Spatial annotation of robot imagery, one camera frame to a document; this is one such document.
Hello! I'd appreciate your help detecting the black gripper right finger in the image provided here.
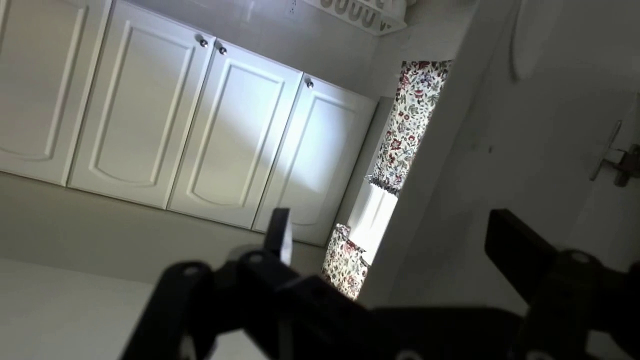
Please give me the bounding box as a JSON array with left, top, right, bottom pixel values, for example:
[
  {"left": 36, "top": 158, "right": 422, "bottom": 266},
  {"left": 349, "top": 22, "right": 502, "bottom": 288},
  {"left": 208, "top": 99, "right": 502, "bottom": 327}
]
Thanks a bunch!
[{"left": 485, "top": 208, "right": 558, "bottom": 303}]

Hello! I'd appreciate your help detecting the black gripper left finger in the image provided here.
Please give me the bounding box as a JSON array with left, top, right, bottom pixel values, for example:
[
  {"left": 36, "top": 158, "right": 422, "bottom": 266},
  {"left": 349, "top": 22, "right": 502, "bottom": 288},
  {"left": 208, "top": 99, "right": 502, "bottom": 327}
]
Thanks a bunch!
[{"left": 263, "top": 206, "right": 295, "bottom": 266}]

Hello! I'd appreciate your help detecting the white dish rack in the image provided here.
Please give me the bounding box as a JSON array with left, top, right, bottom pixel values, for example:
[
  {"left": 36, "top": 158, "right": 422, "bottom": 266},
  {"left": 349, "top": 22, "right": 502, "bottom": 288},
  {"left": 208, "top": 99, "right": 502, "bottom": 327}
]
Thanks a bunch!
[{"left": 298, "top": 0, "right": 410, "bottom": 37}]

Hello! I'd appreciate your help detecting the floral curtain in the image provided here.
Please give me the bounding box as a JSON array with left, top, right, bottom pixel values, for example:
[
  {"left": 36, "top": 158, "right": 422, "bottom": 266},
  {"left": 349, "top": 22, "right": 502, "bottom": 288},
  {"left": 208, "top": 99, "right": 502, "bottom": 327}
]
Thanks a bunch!
[{"left": 322, "top": 58, "right": 450, "bottom": 303}]

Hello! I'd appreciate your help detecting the white panel cabinet door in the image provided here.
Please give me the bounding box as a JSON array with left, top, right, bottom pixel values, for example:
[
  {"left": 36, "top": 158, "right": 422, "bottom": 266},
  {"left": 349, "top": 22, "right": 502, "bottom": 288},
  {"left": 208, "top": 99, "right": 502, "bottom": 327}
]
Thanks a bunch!
[
  {"left": 250, "top": 73, "right": 381, "bottom": 248},
  {"left": 0, "top": 0, "right": 115, "bottom": 189},
  {"left": 166, "top": 39, "right": 305, "bottom": 233},
  {"left": 68, "top": 0, "right": 216, "bottom": 210}
]

